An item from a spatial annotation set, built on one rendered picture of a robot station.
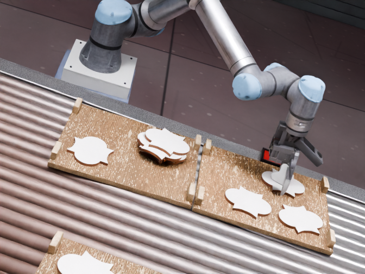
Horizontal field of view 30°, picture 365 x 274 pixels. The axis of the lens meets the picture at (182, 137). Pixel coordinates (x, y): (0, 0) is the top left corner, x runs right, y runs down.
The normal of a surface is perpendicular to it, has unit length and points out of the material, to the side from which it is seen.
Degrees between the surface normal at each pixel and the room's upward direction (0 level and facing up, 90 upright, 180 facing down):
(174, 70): 0
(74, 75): 90
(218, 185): 0
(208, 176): 0
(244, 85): 91
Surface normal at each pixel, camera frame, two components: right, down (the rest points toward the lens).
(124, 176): 0.29, -0.81
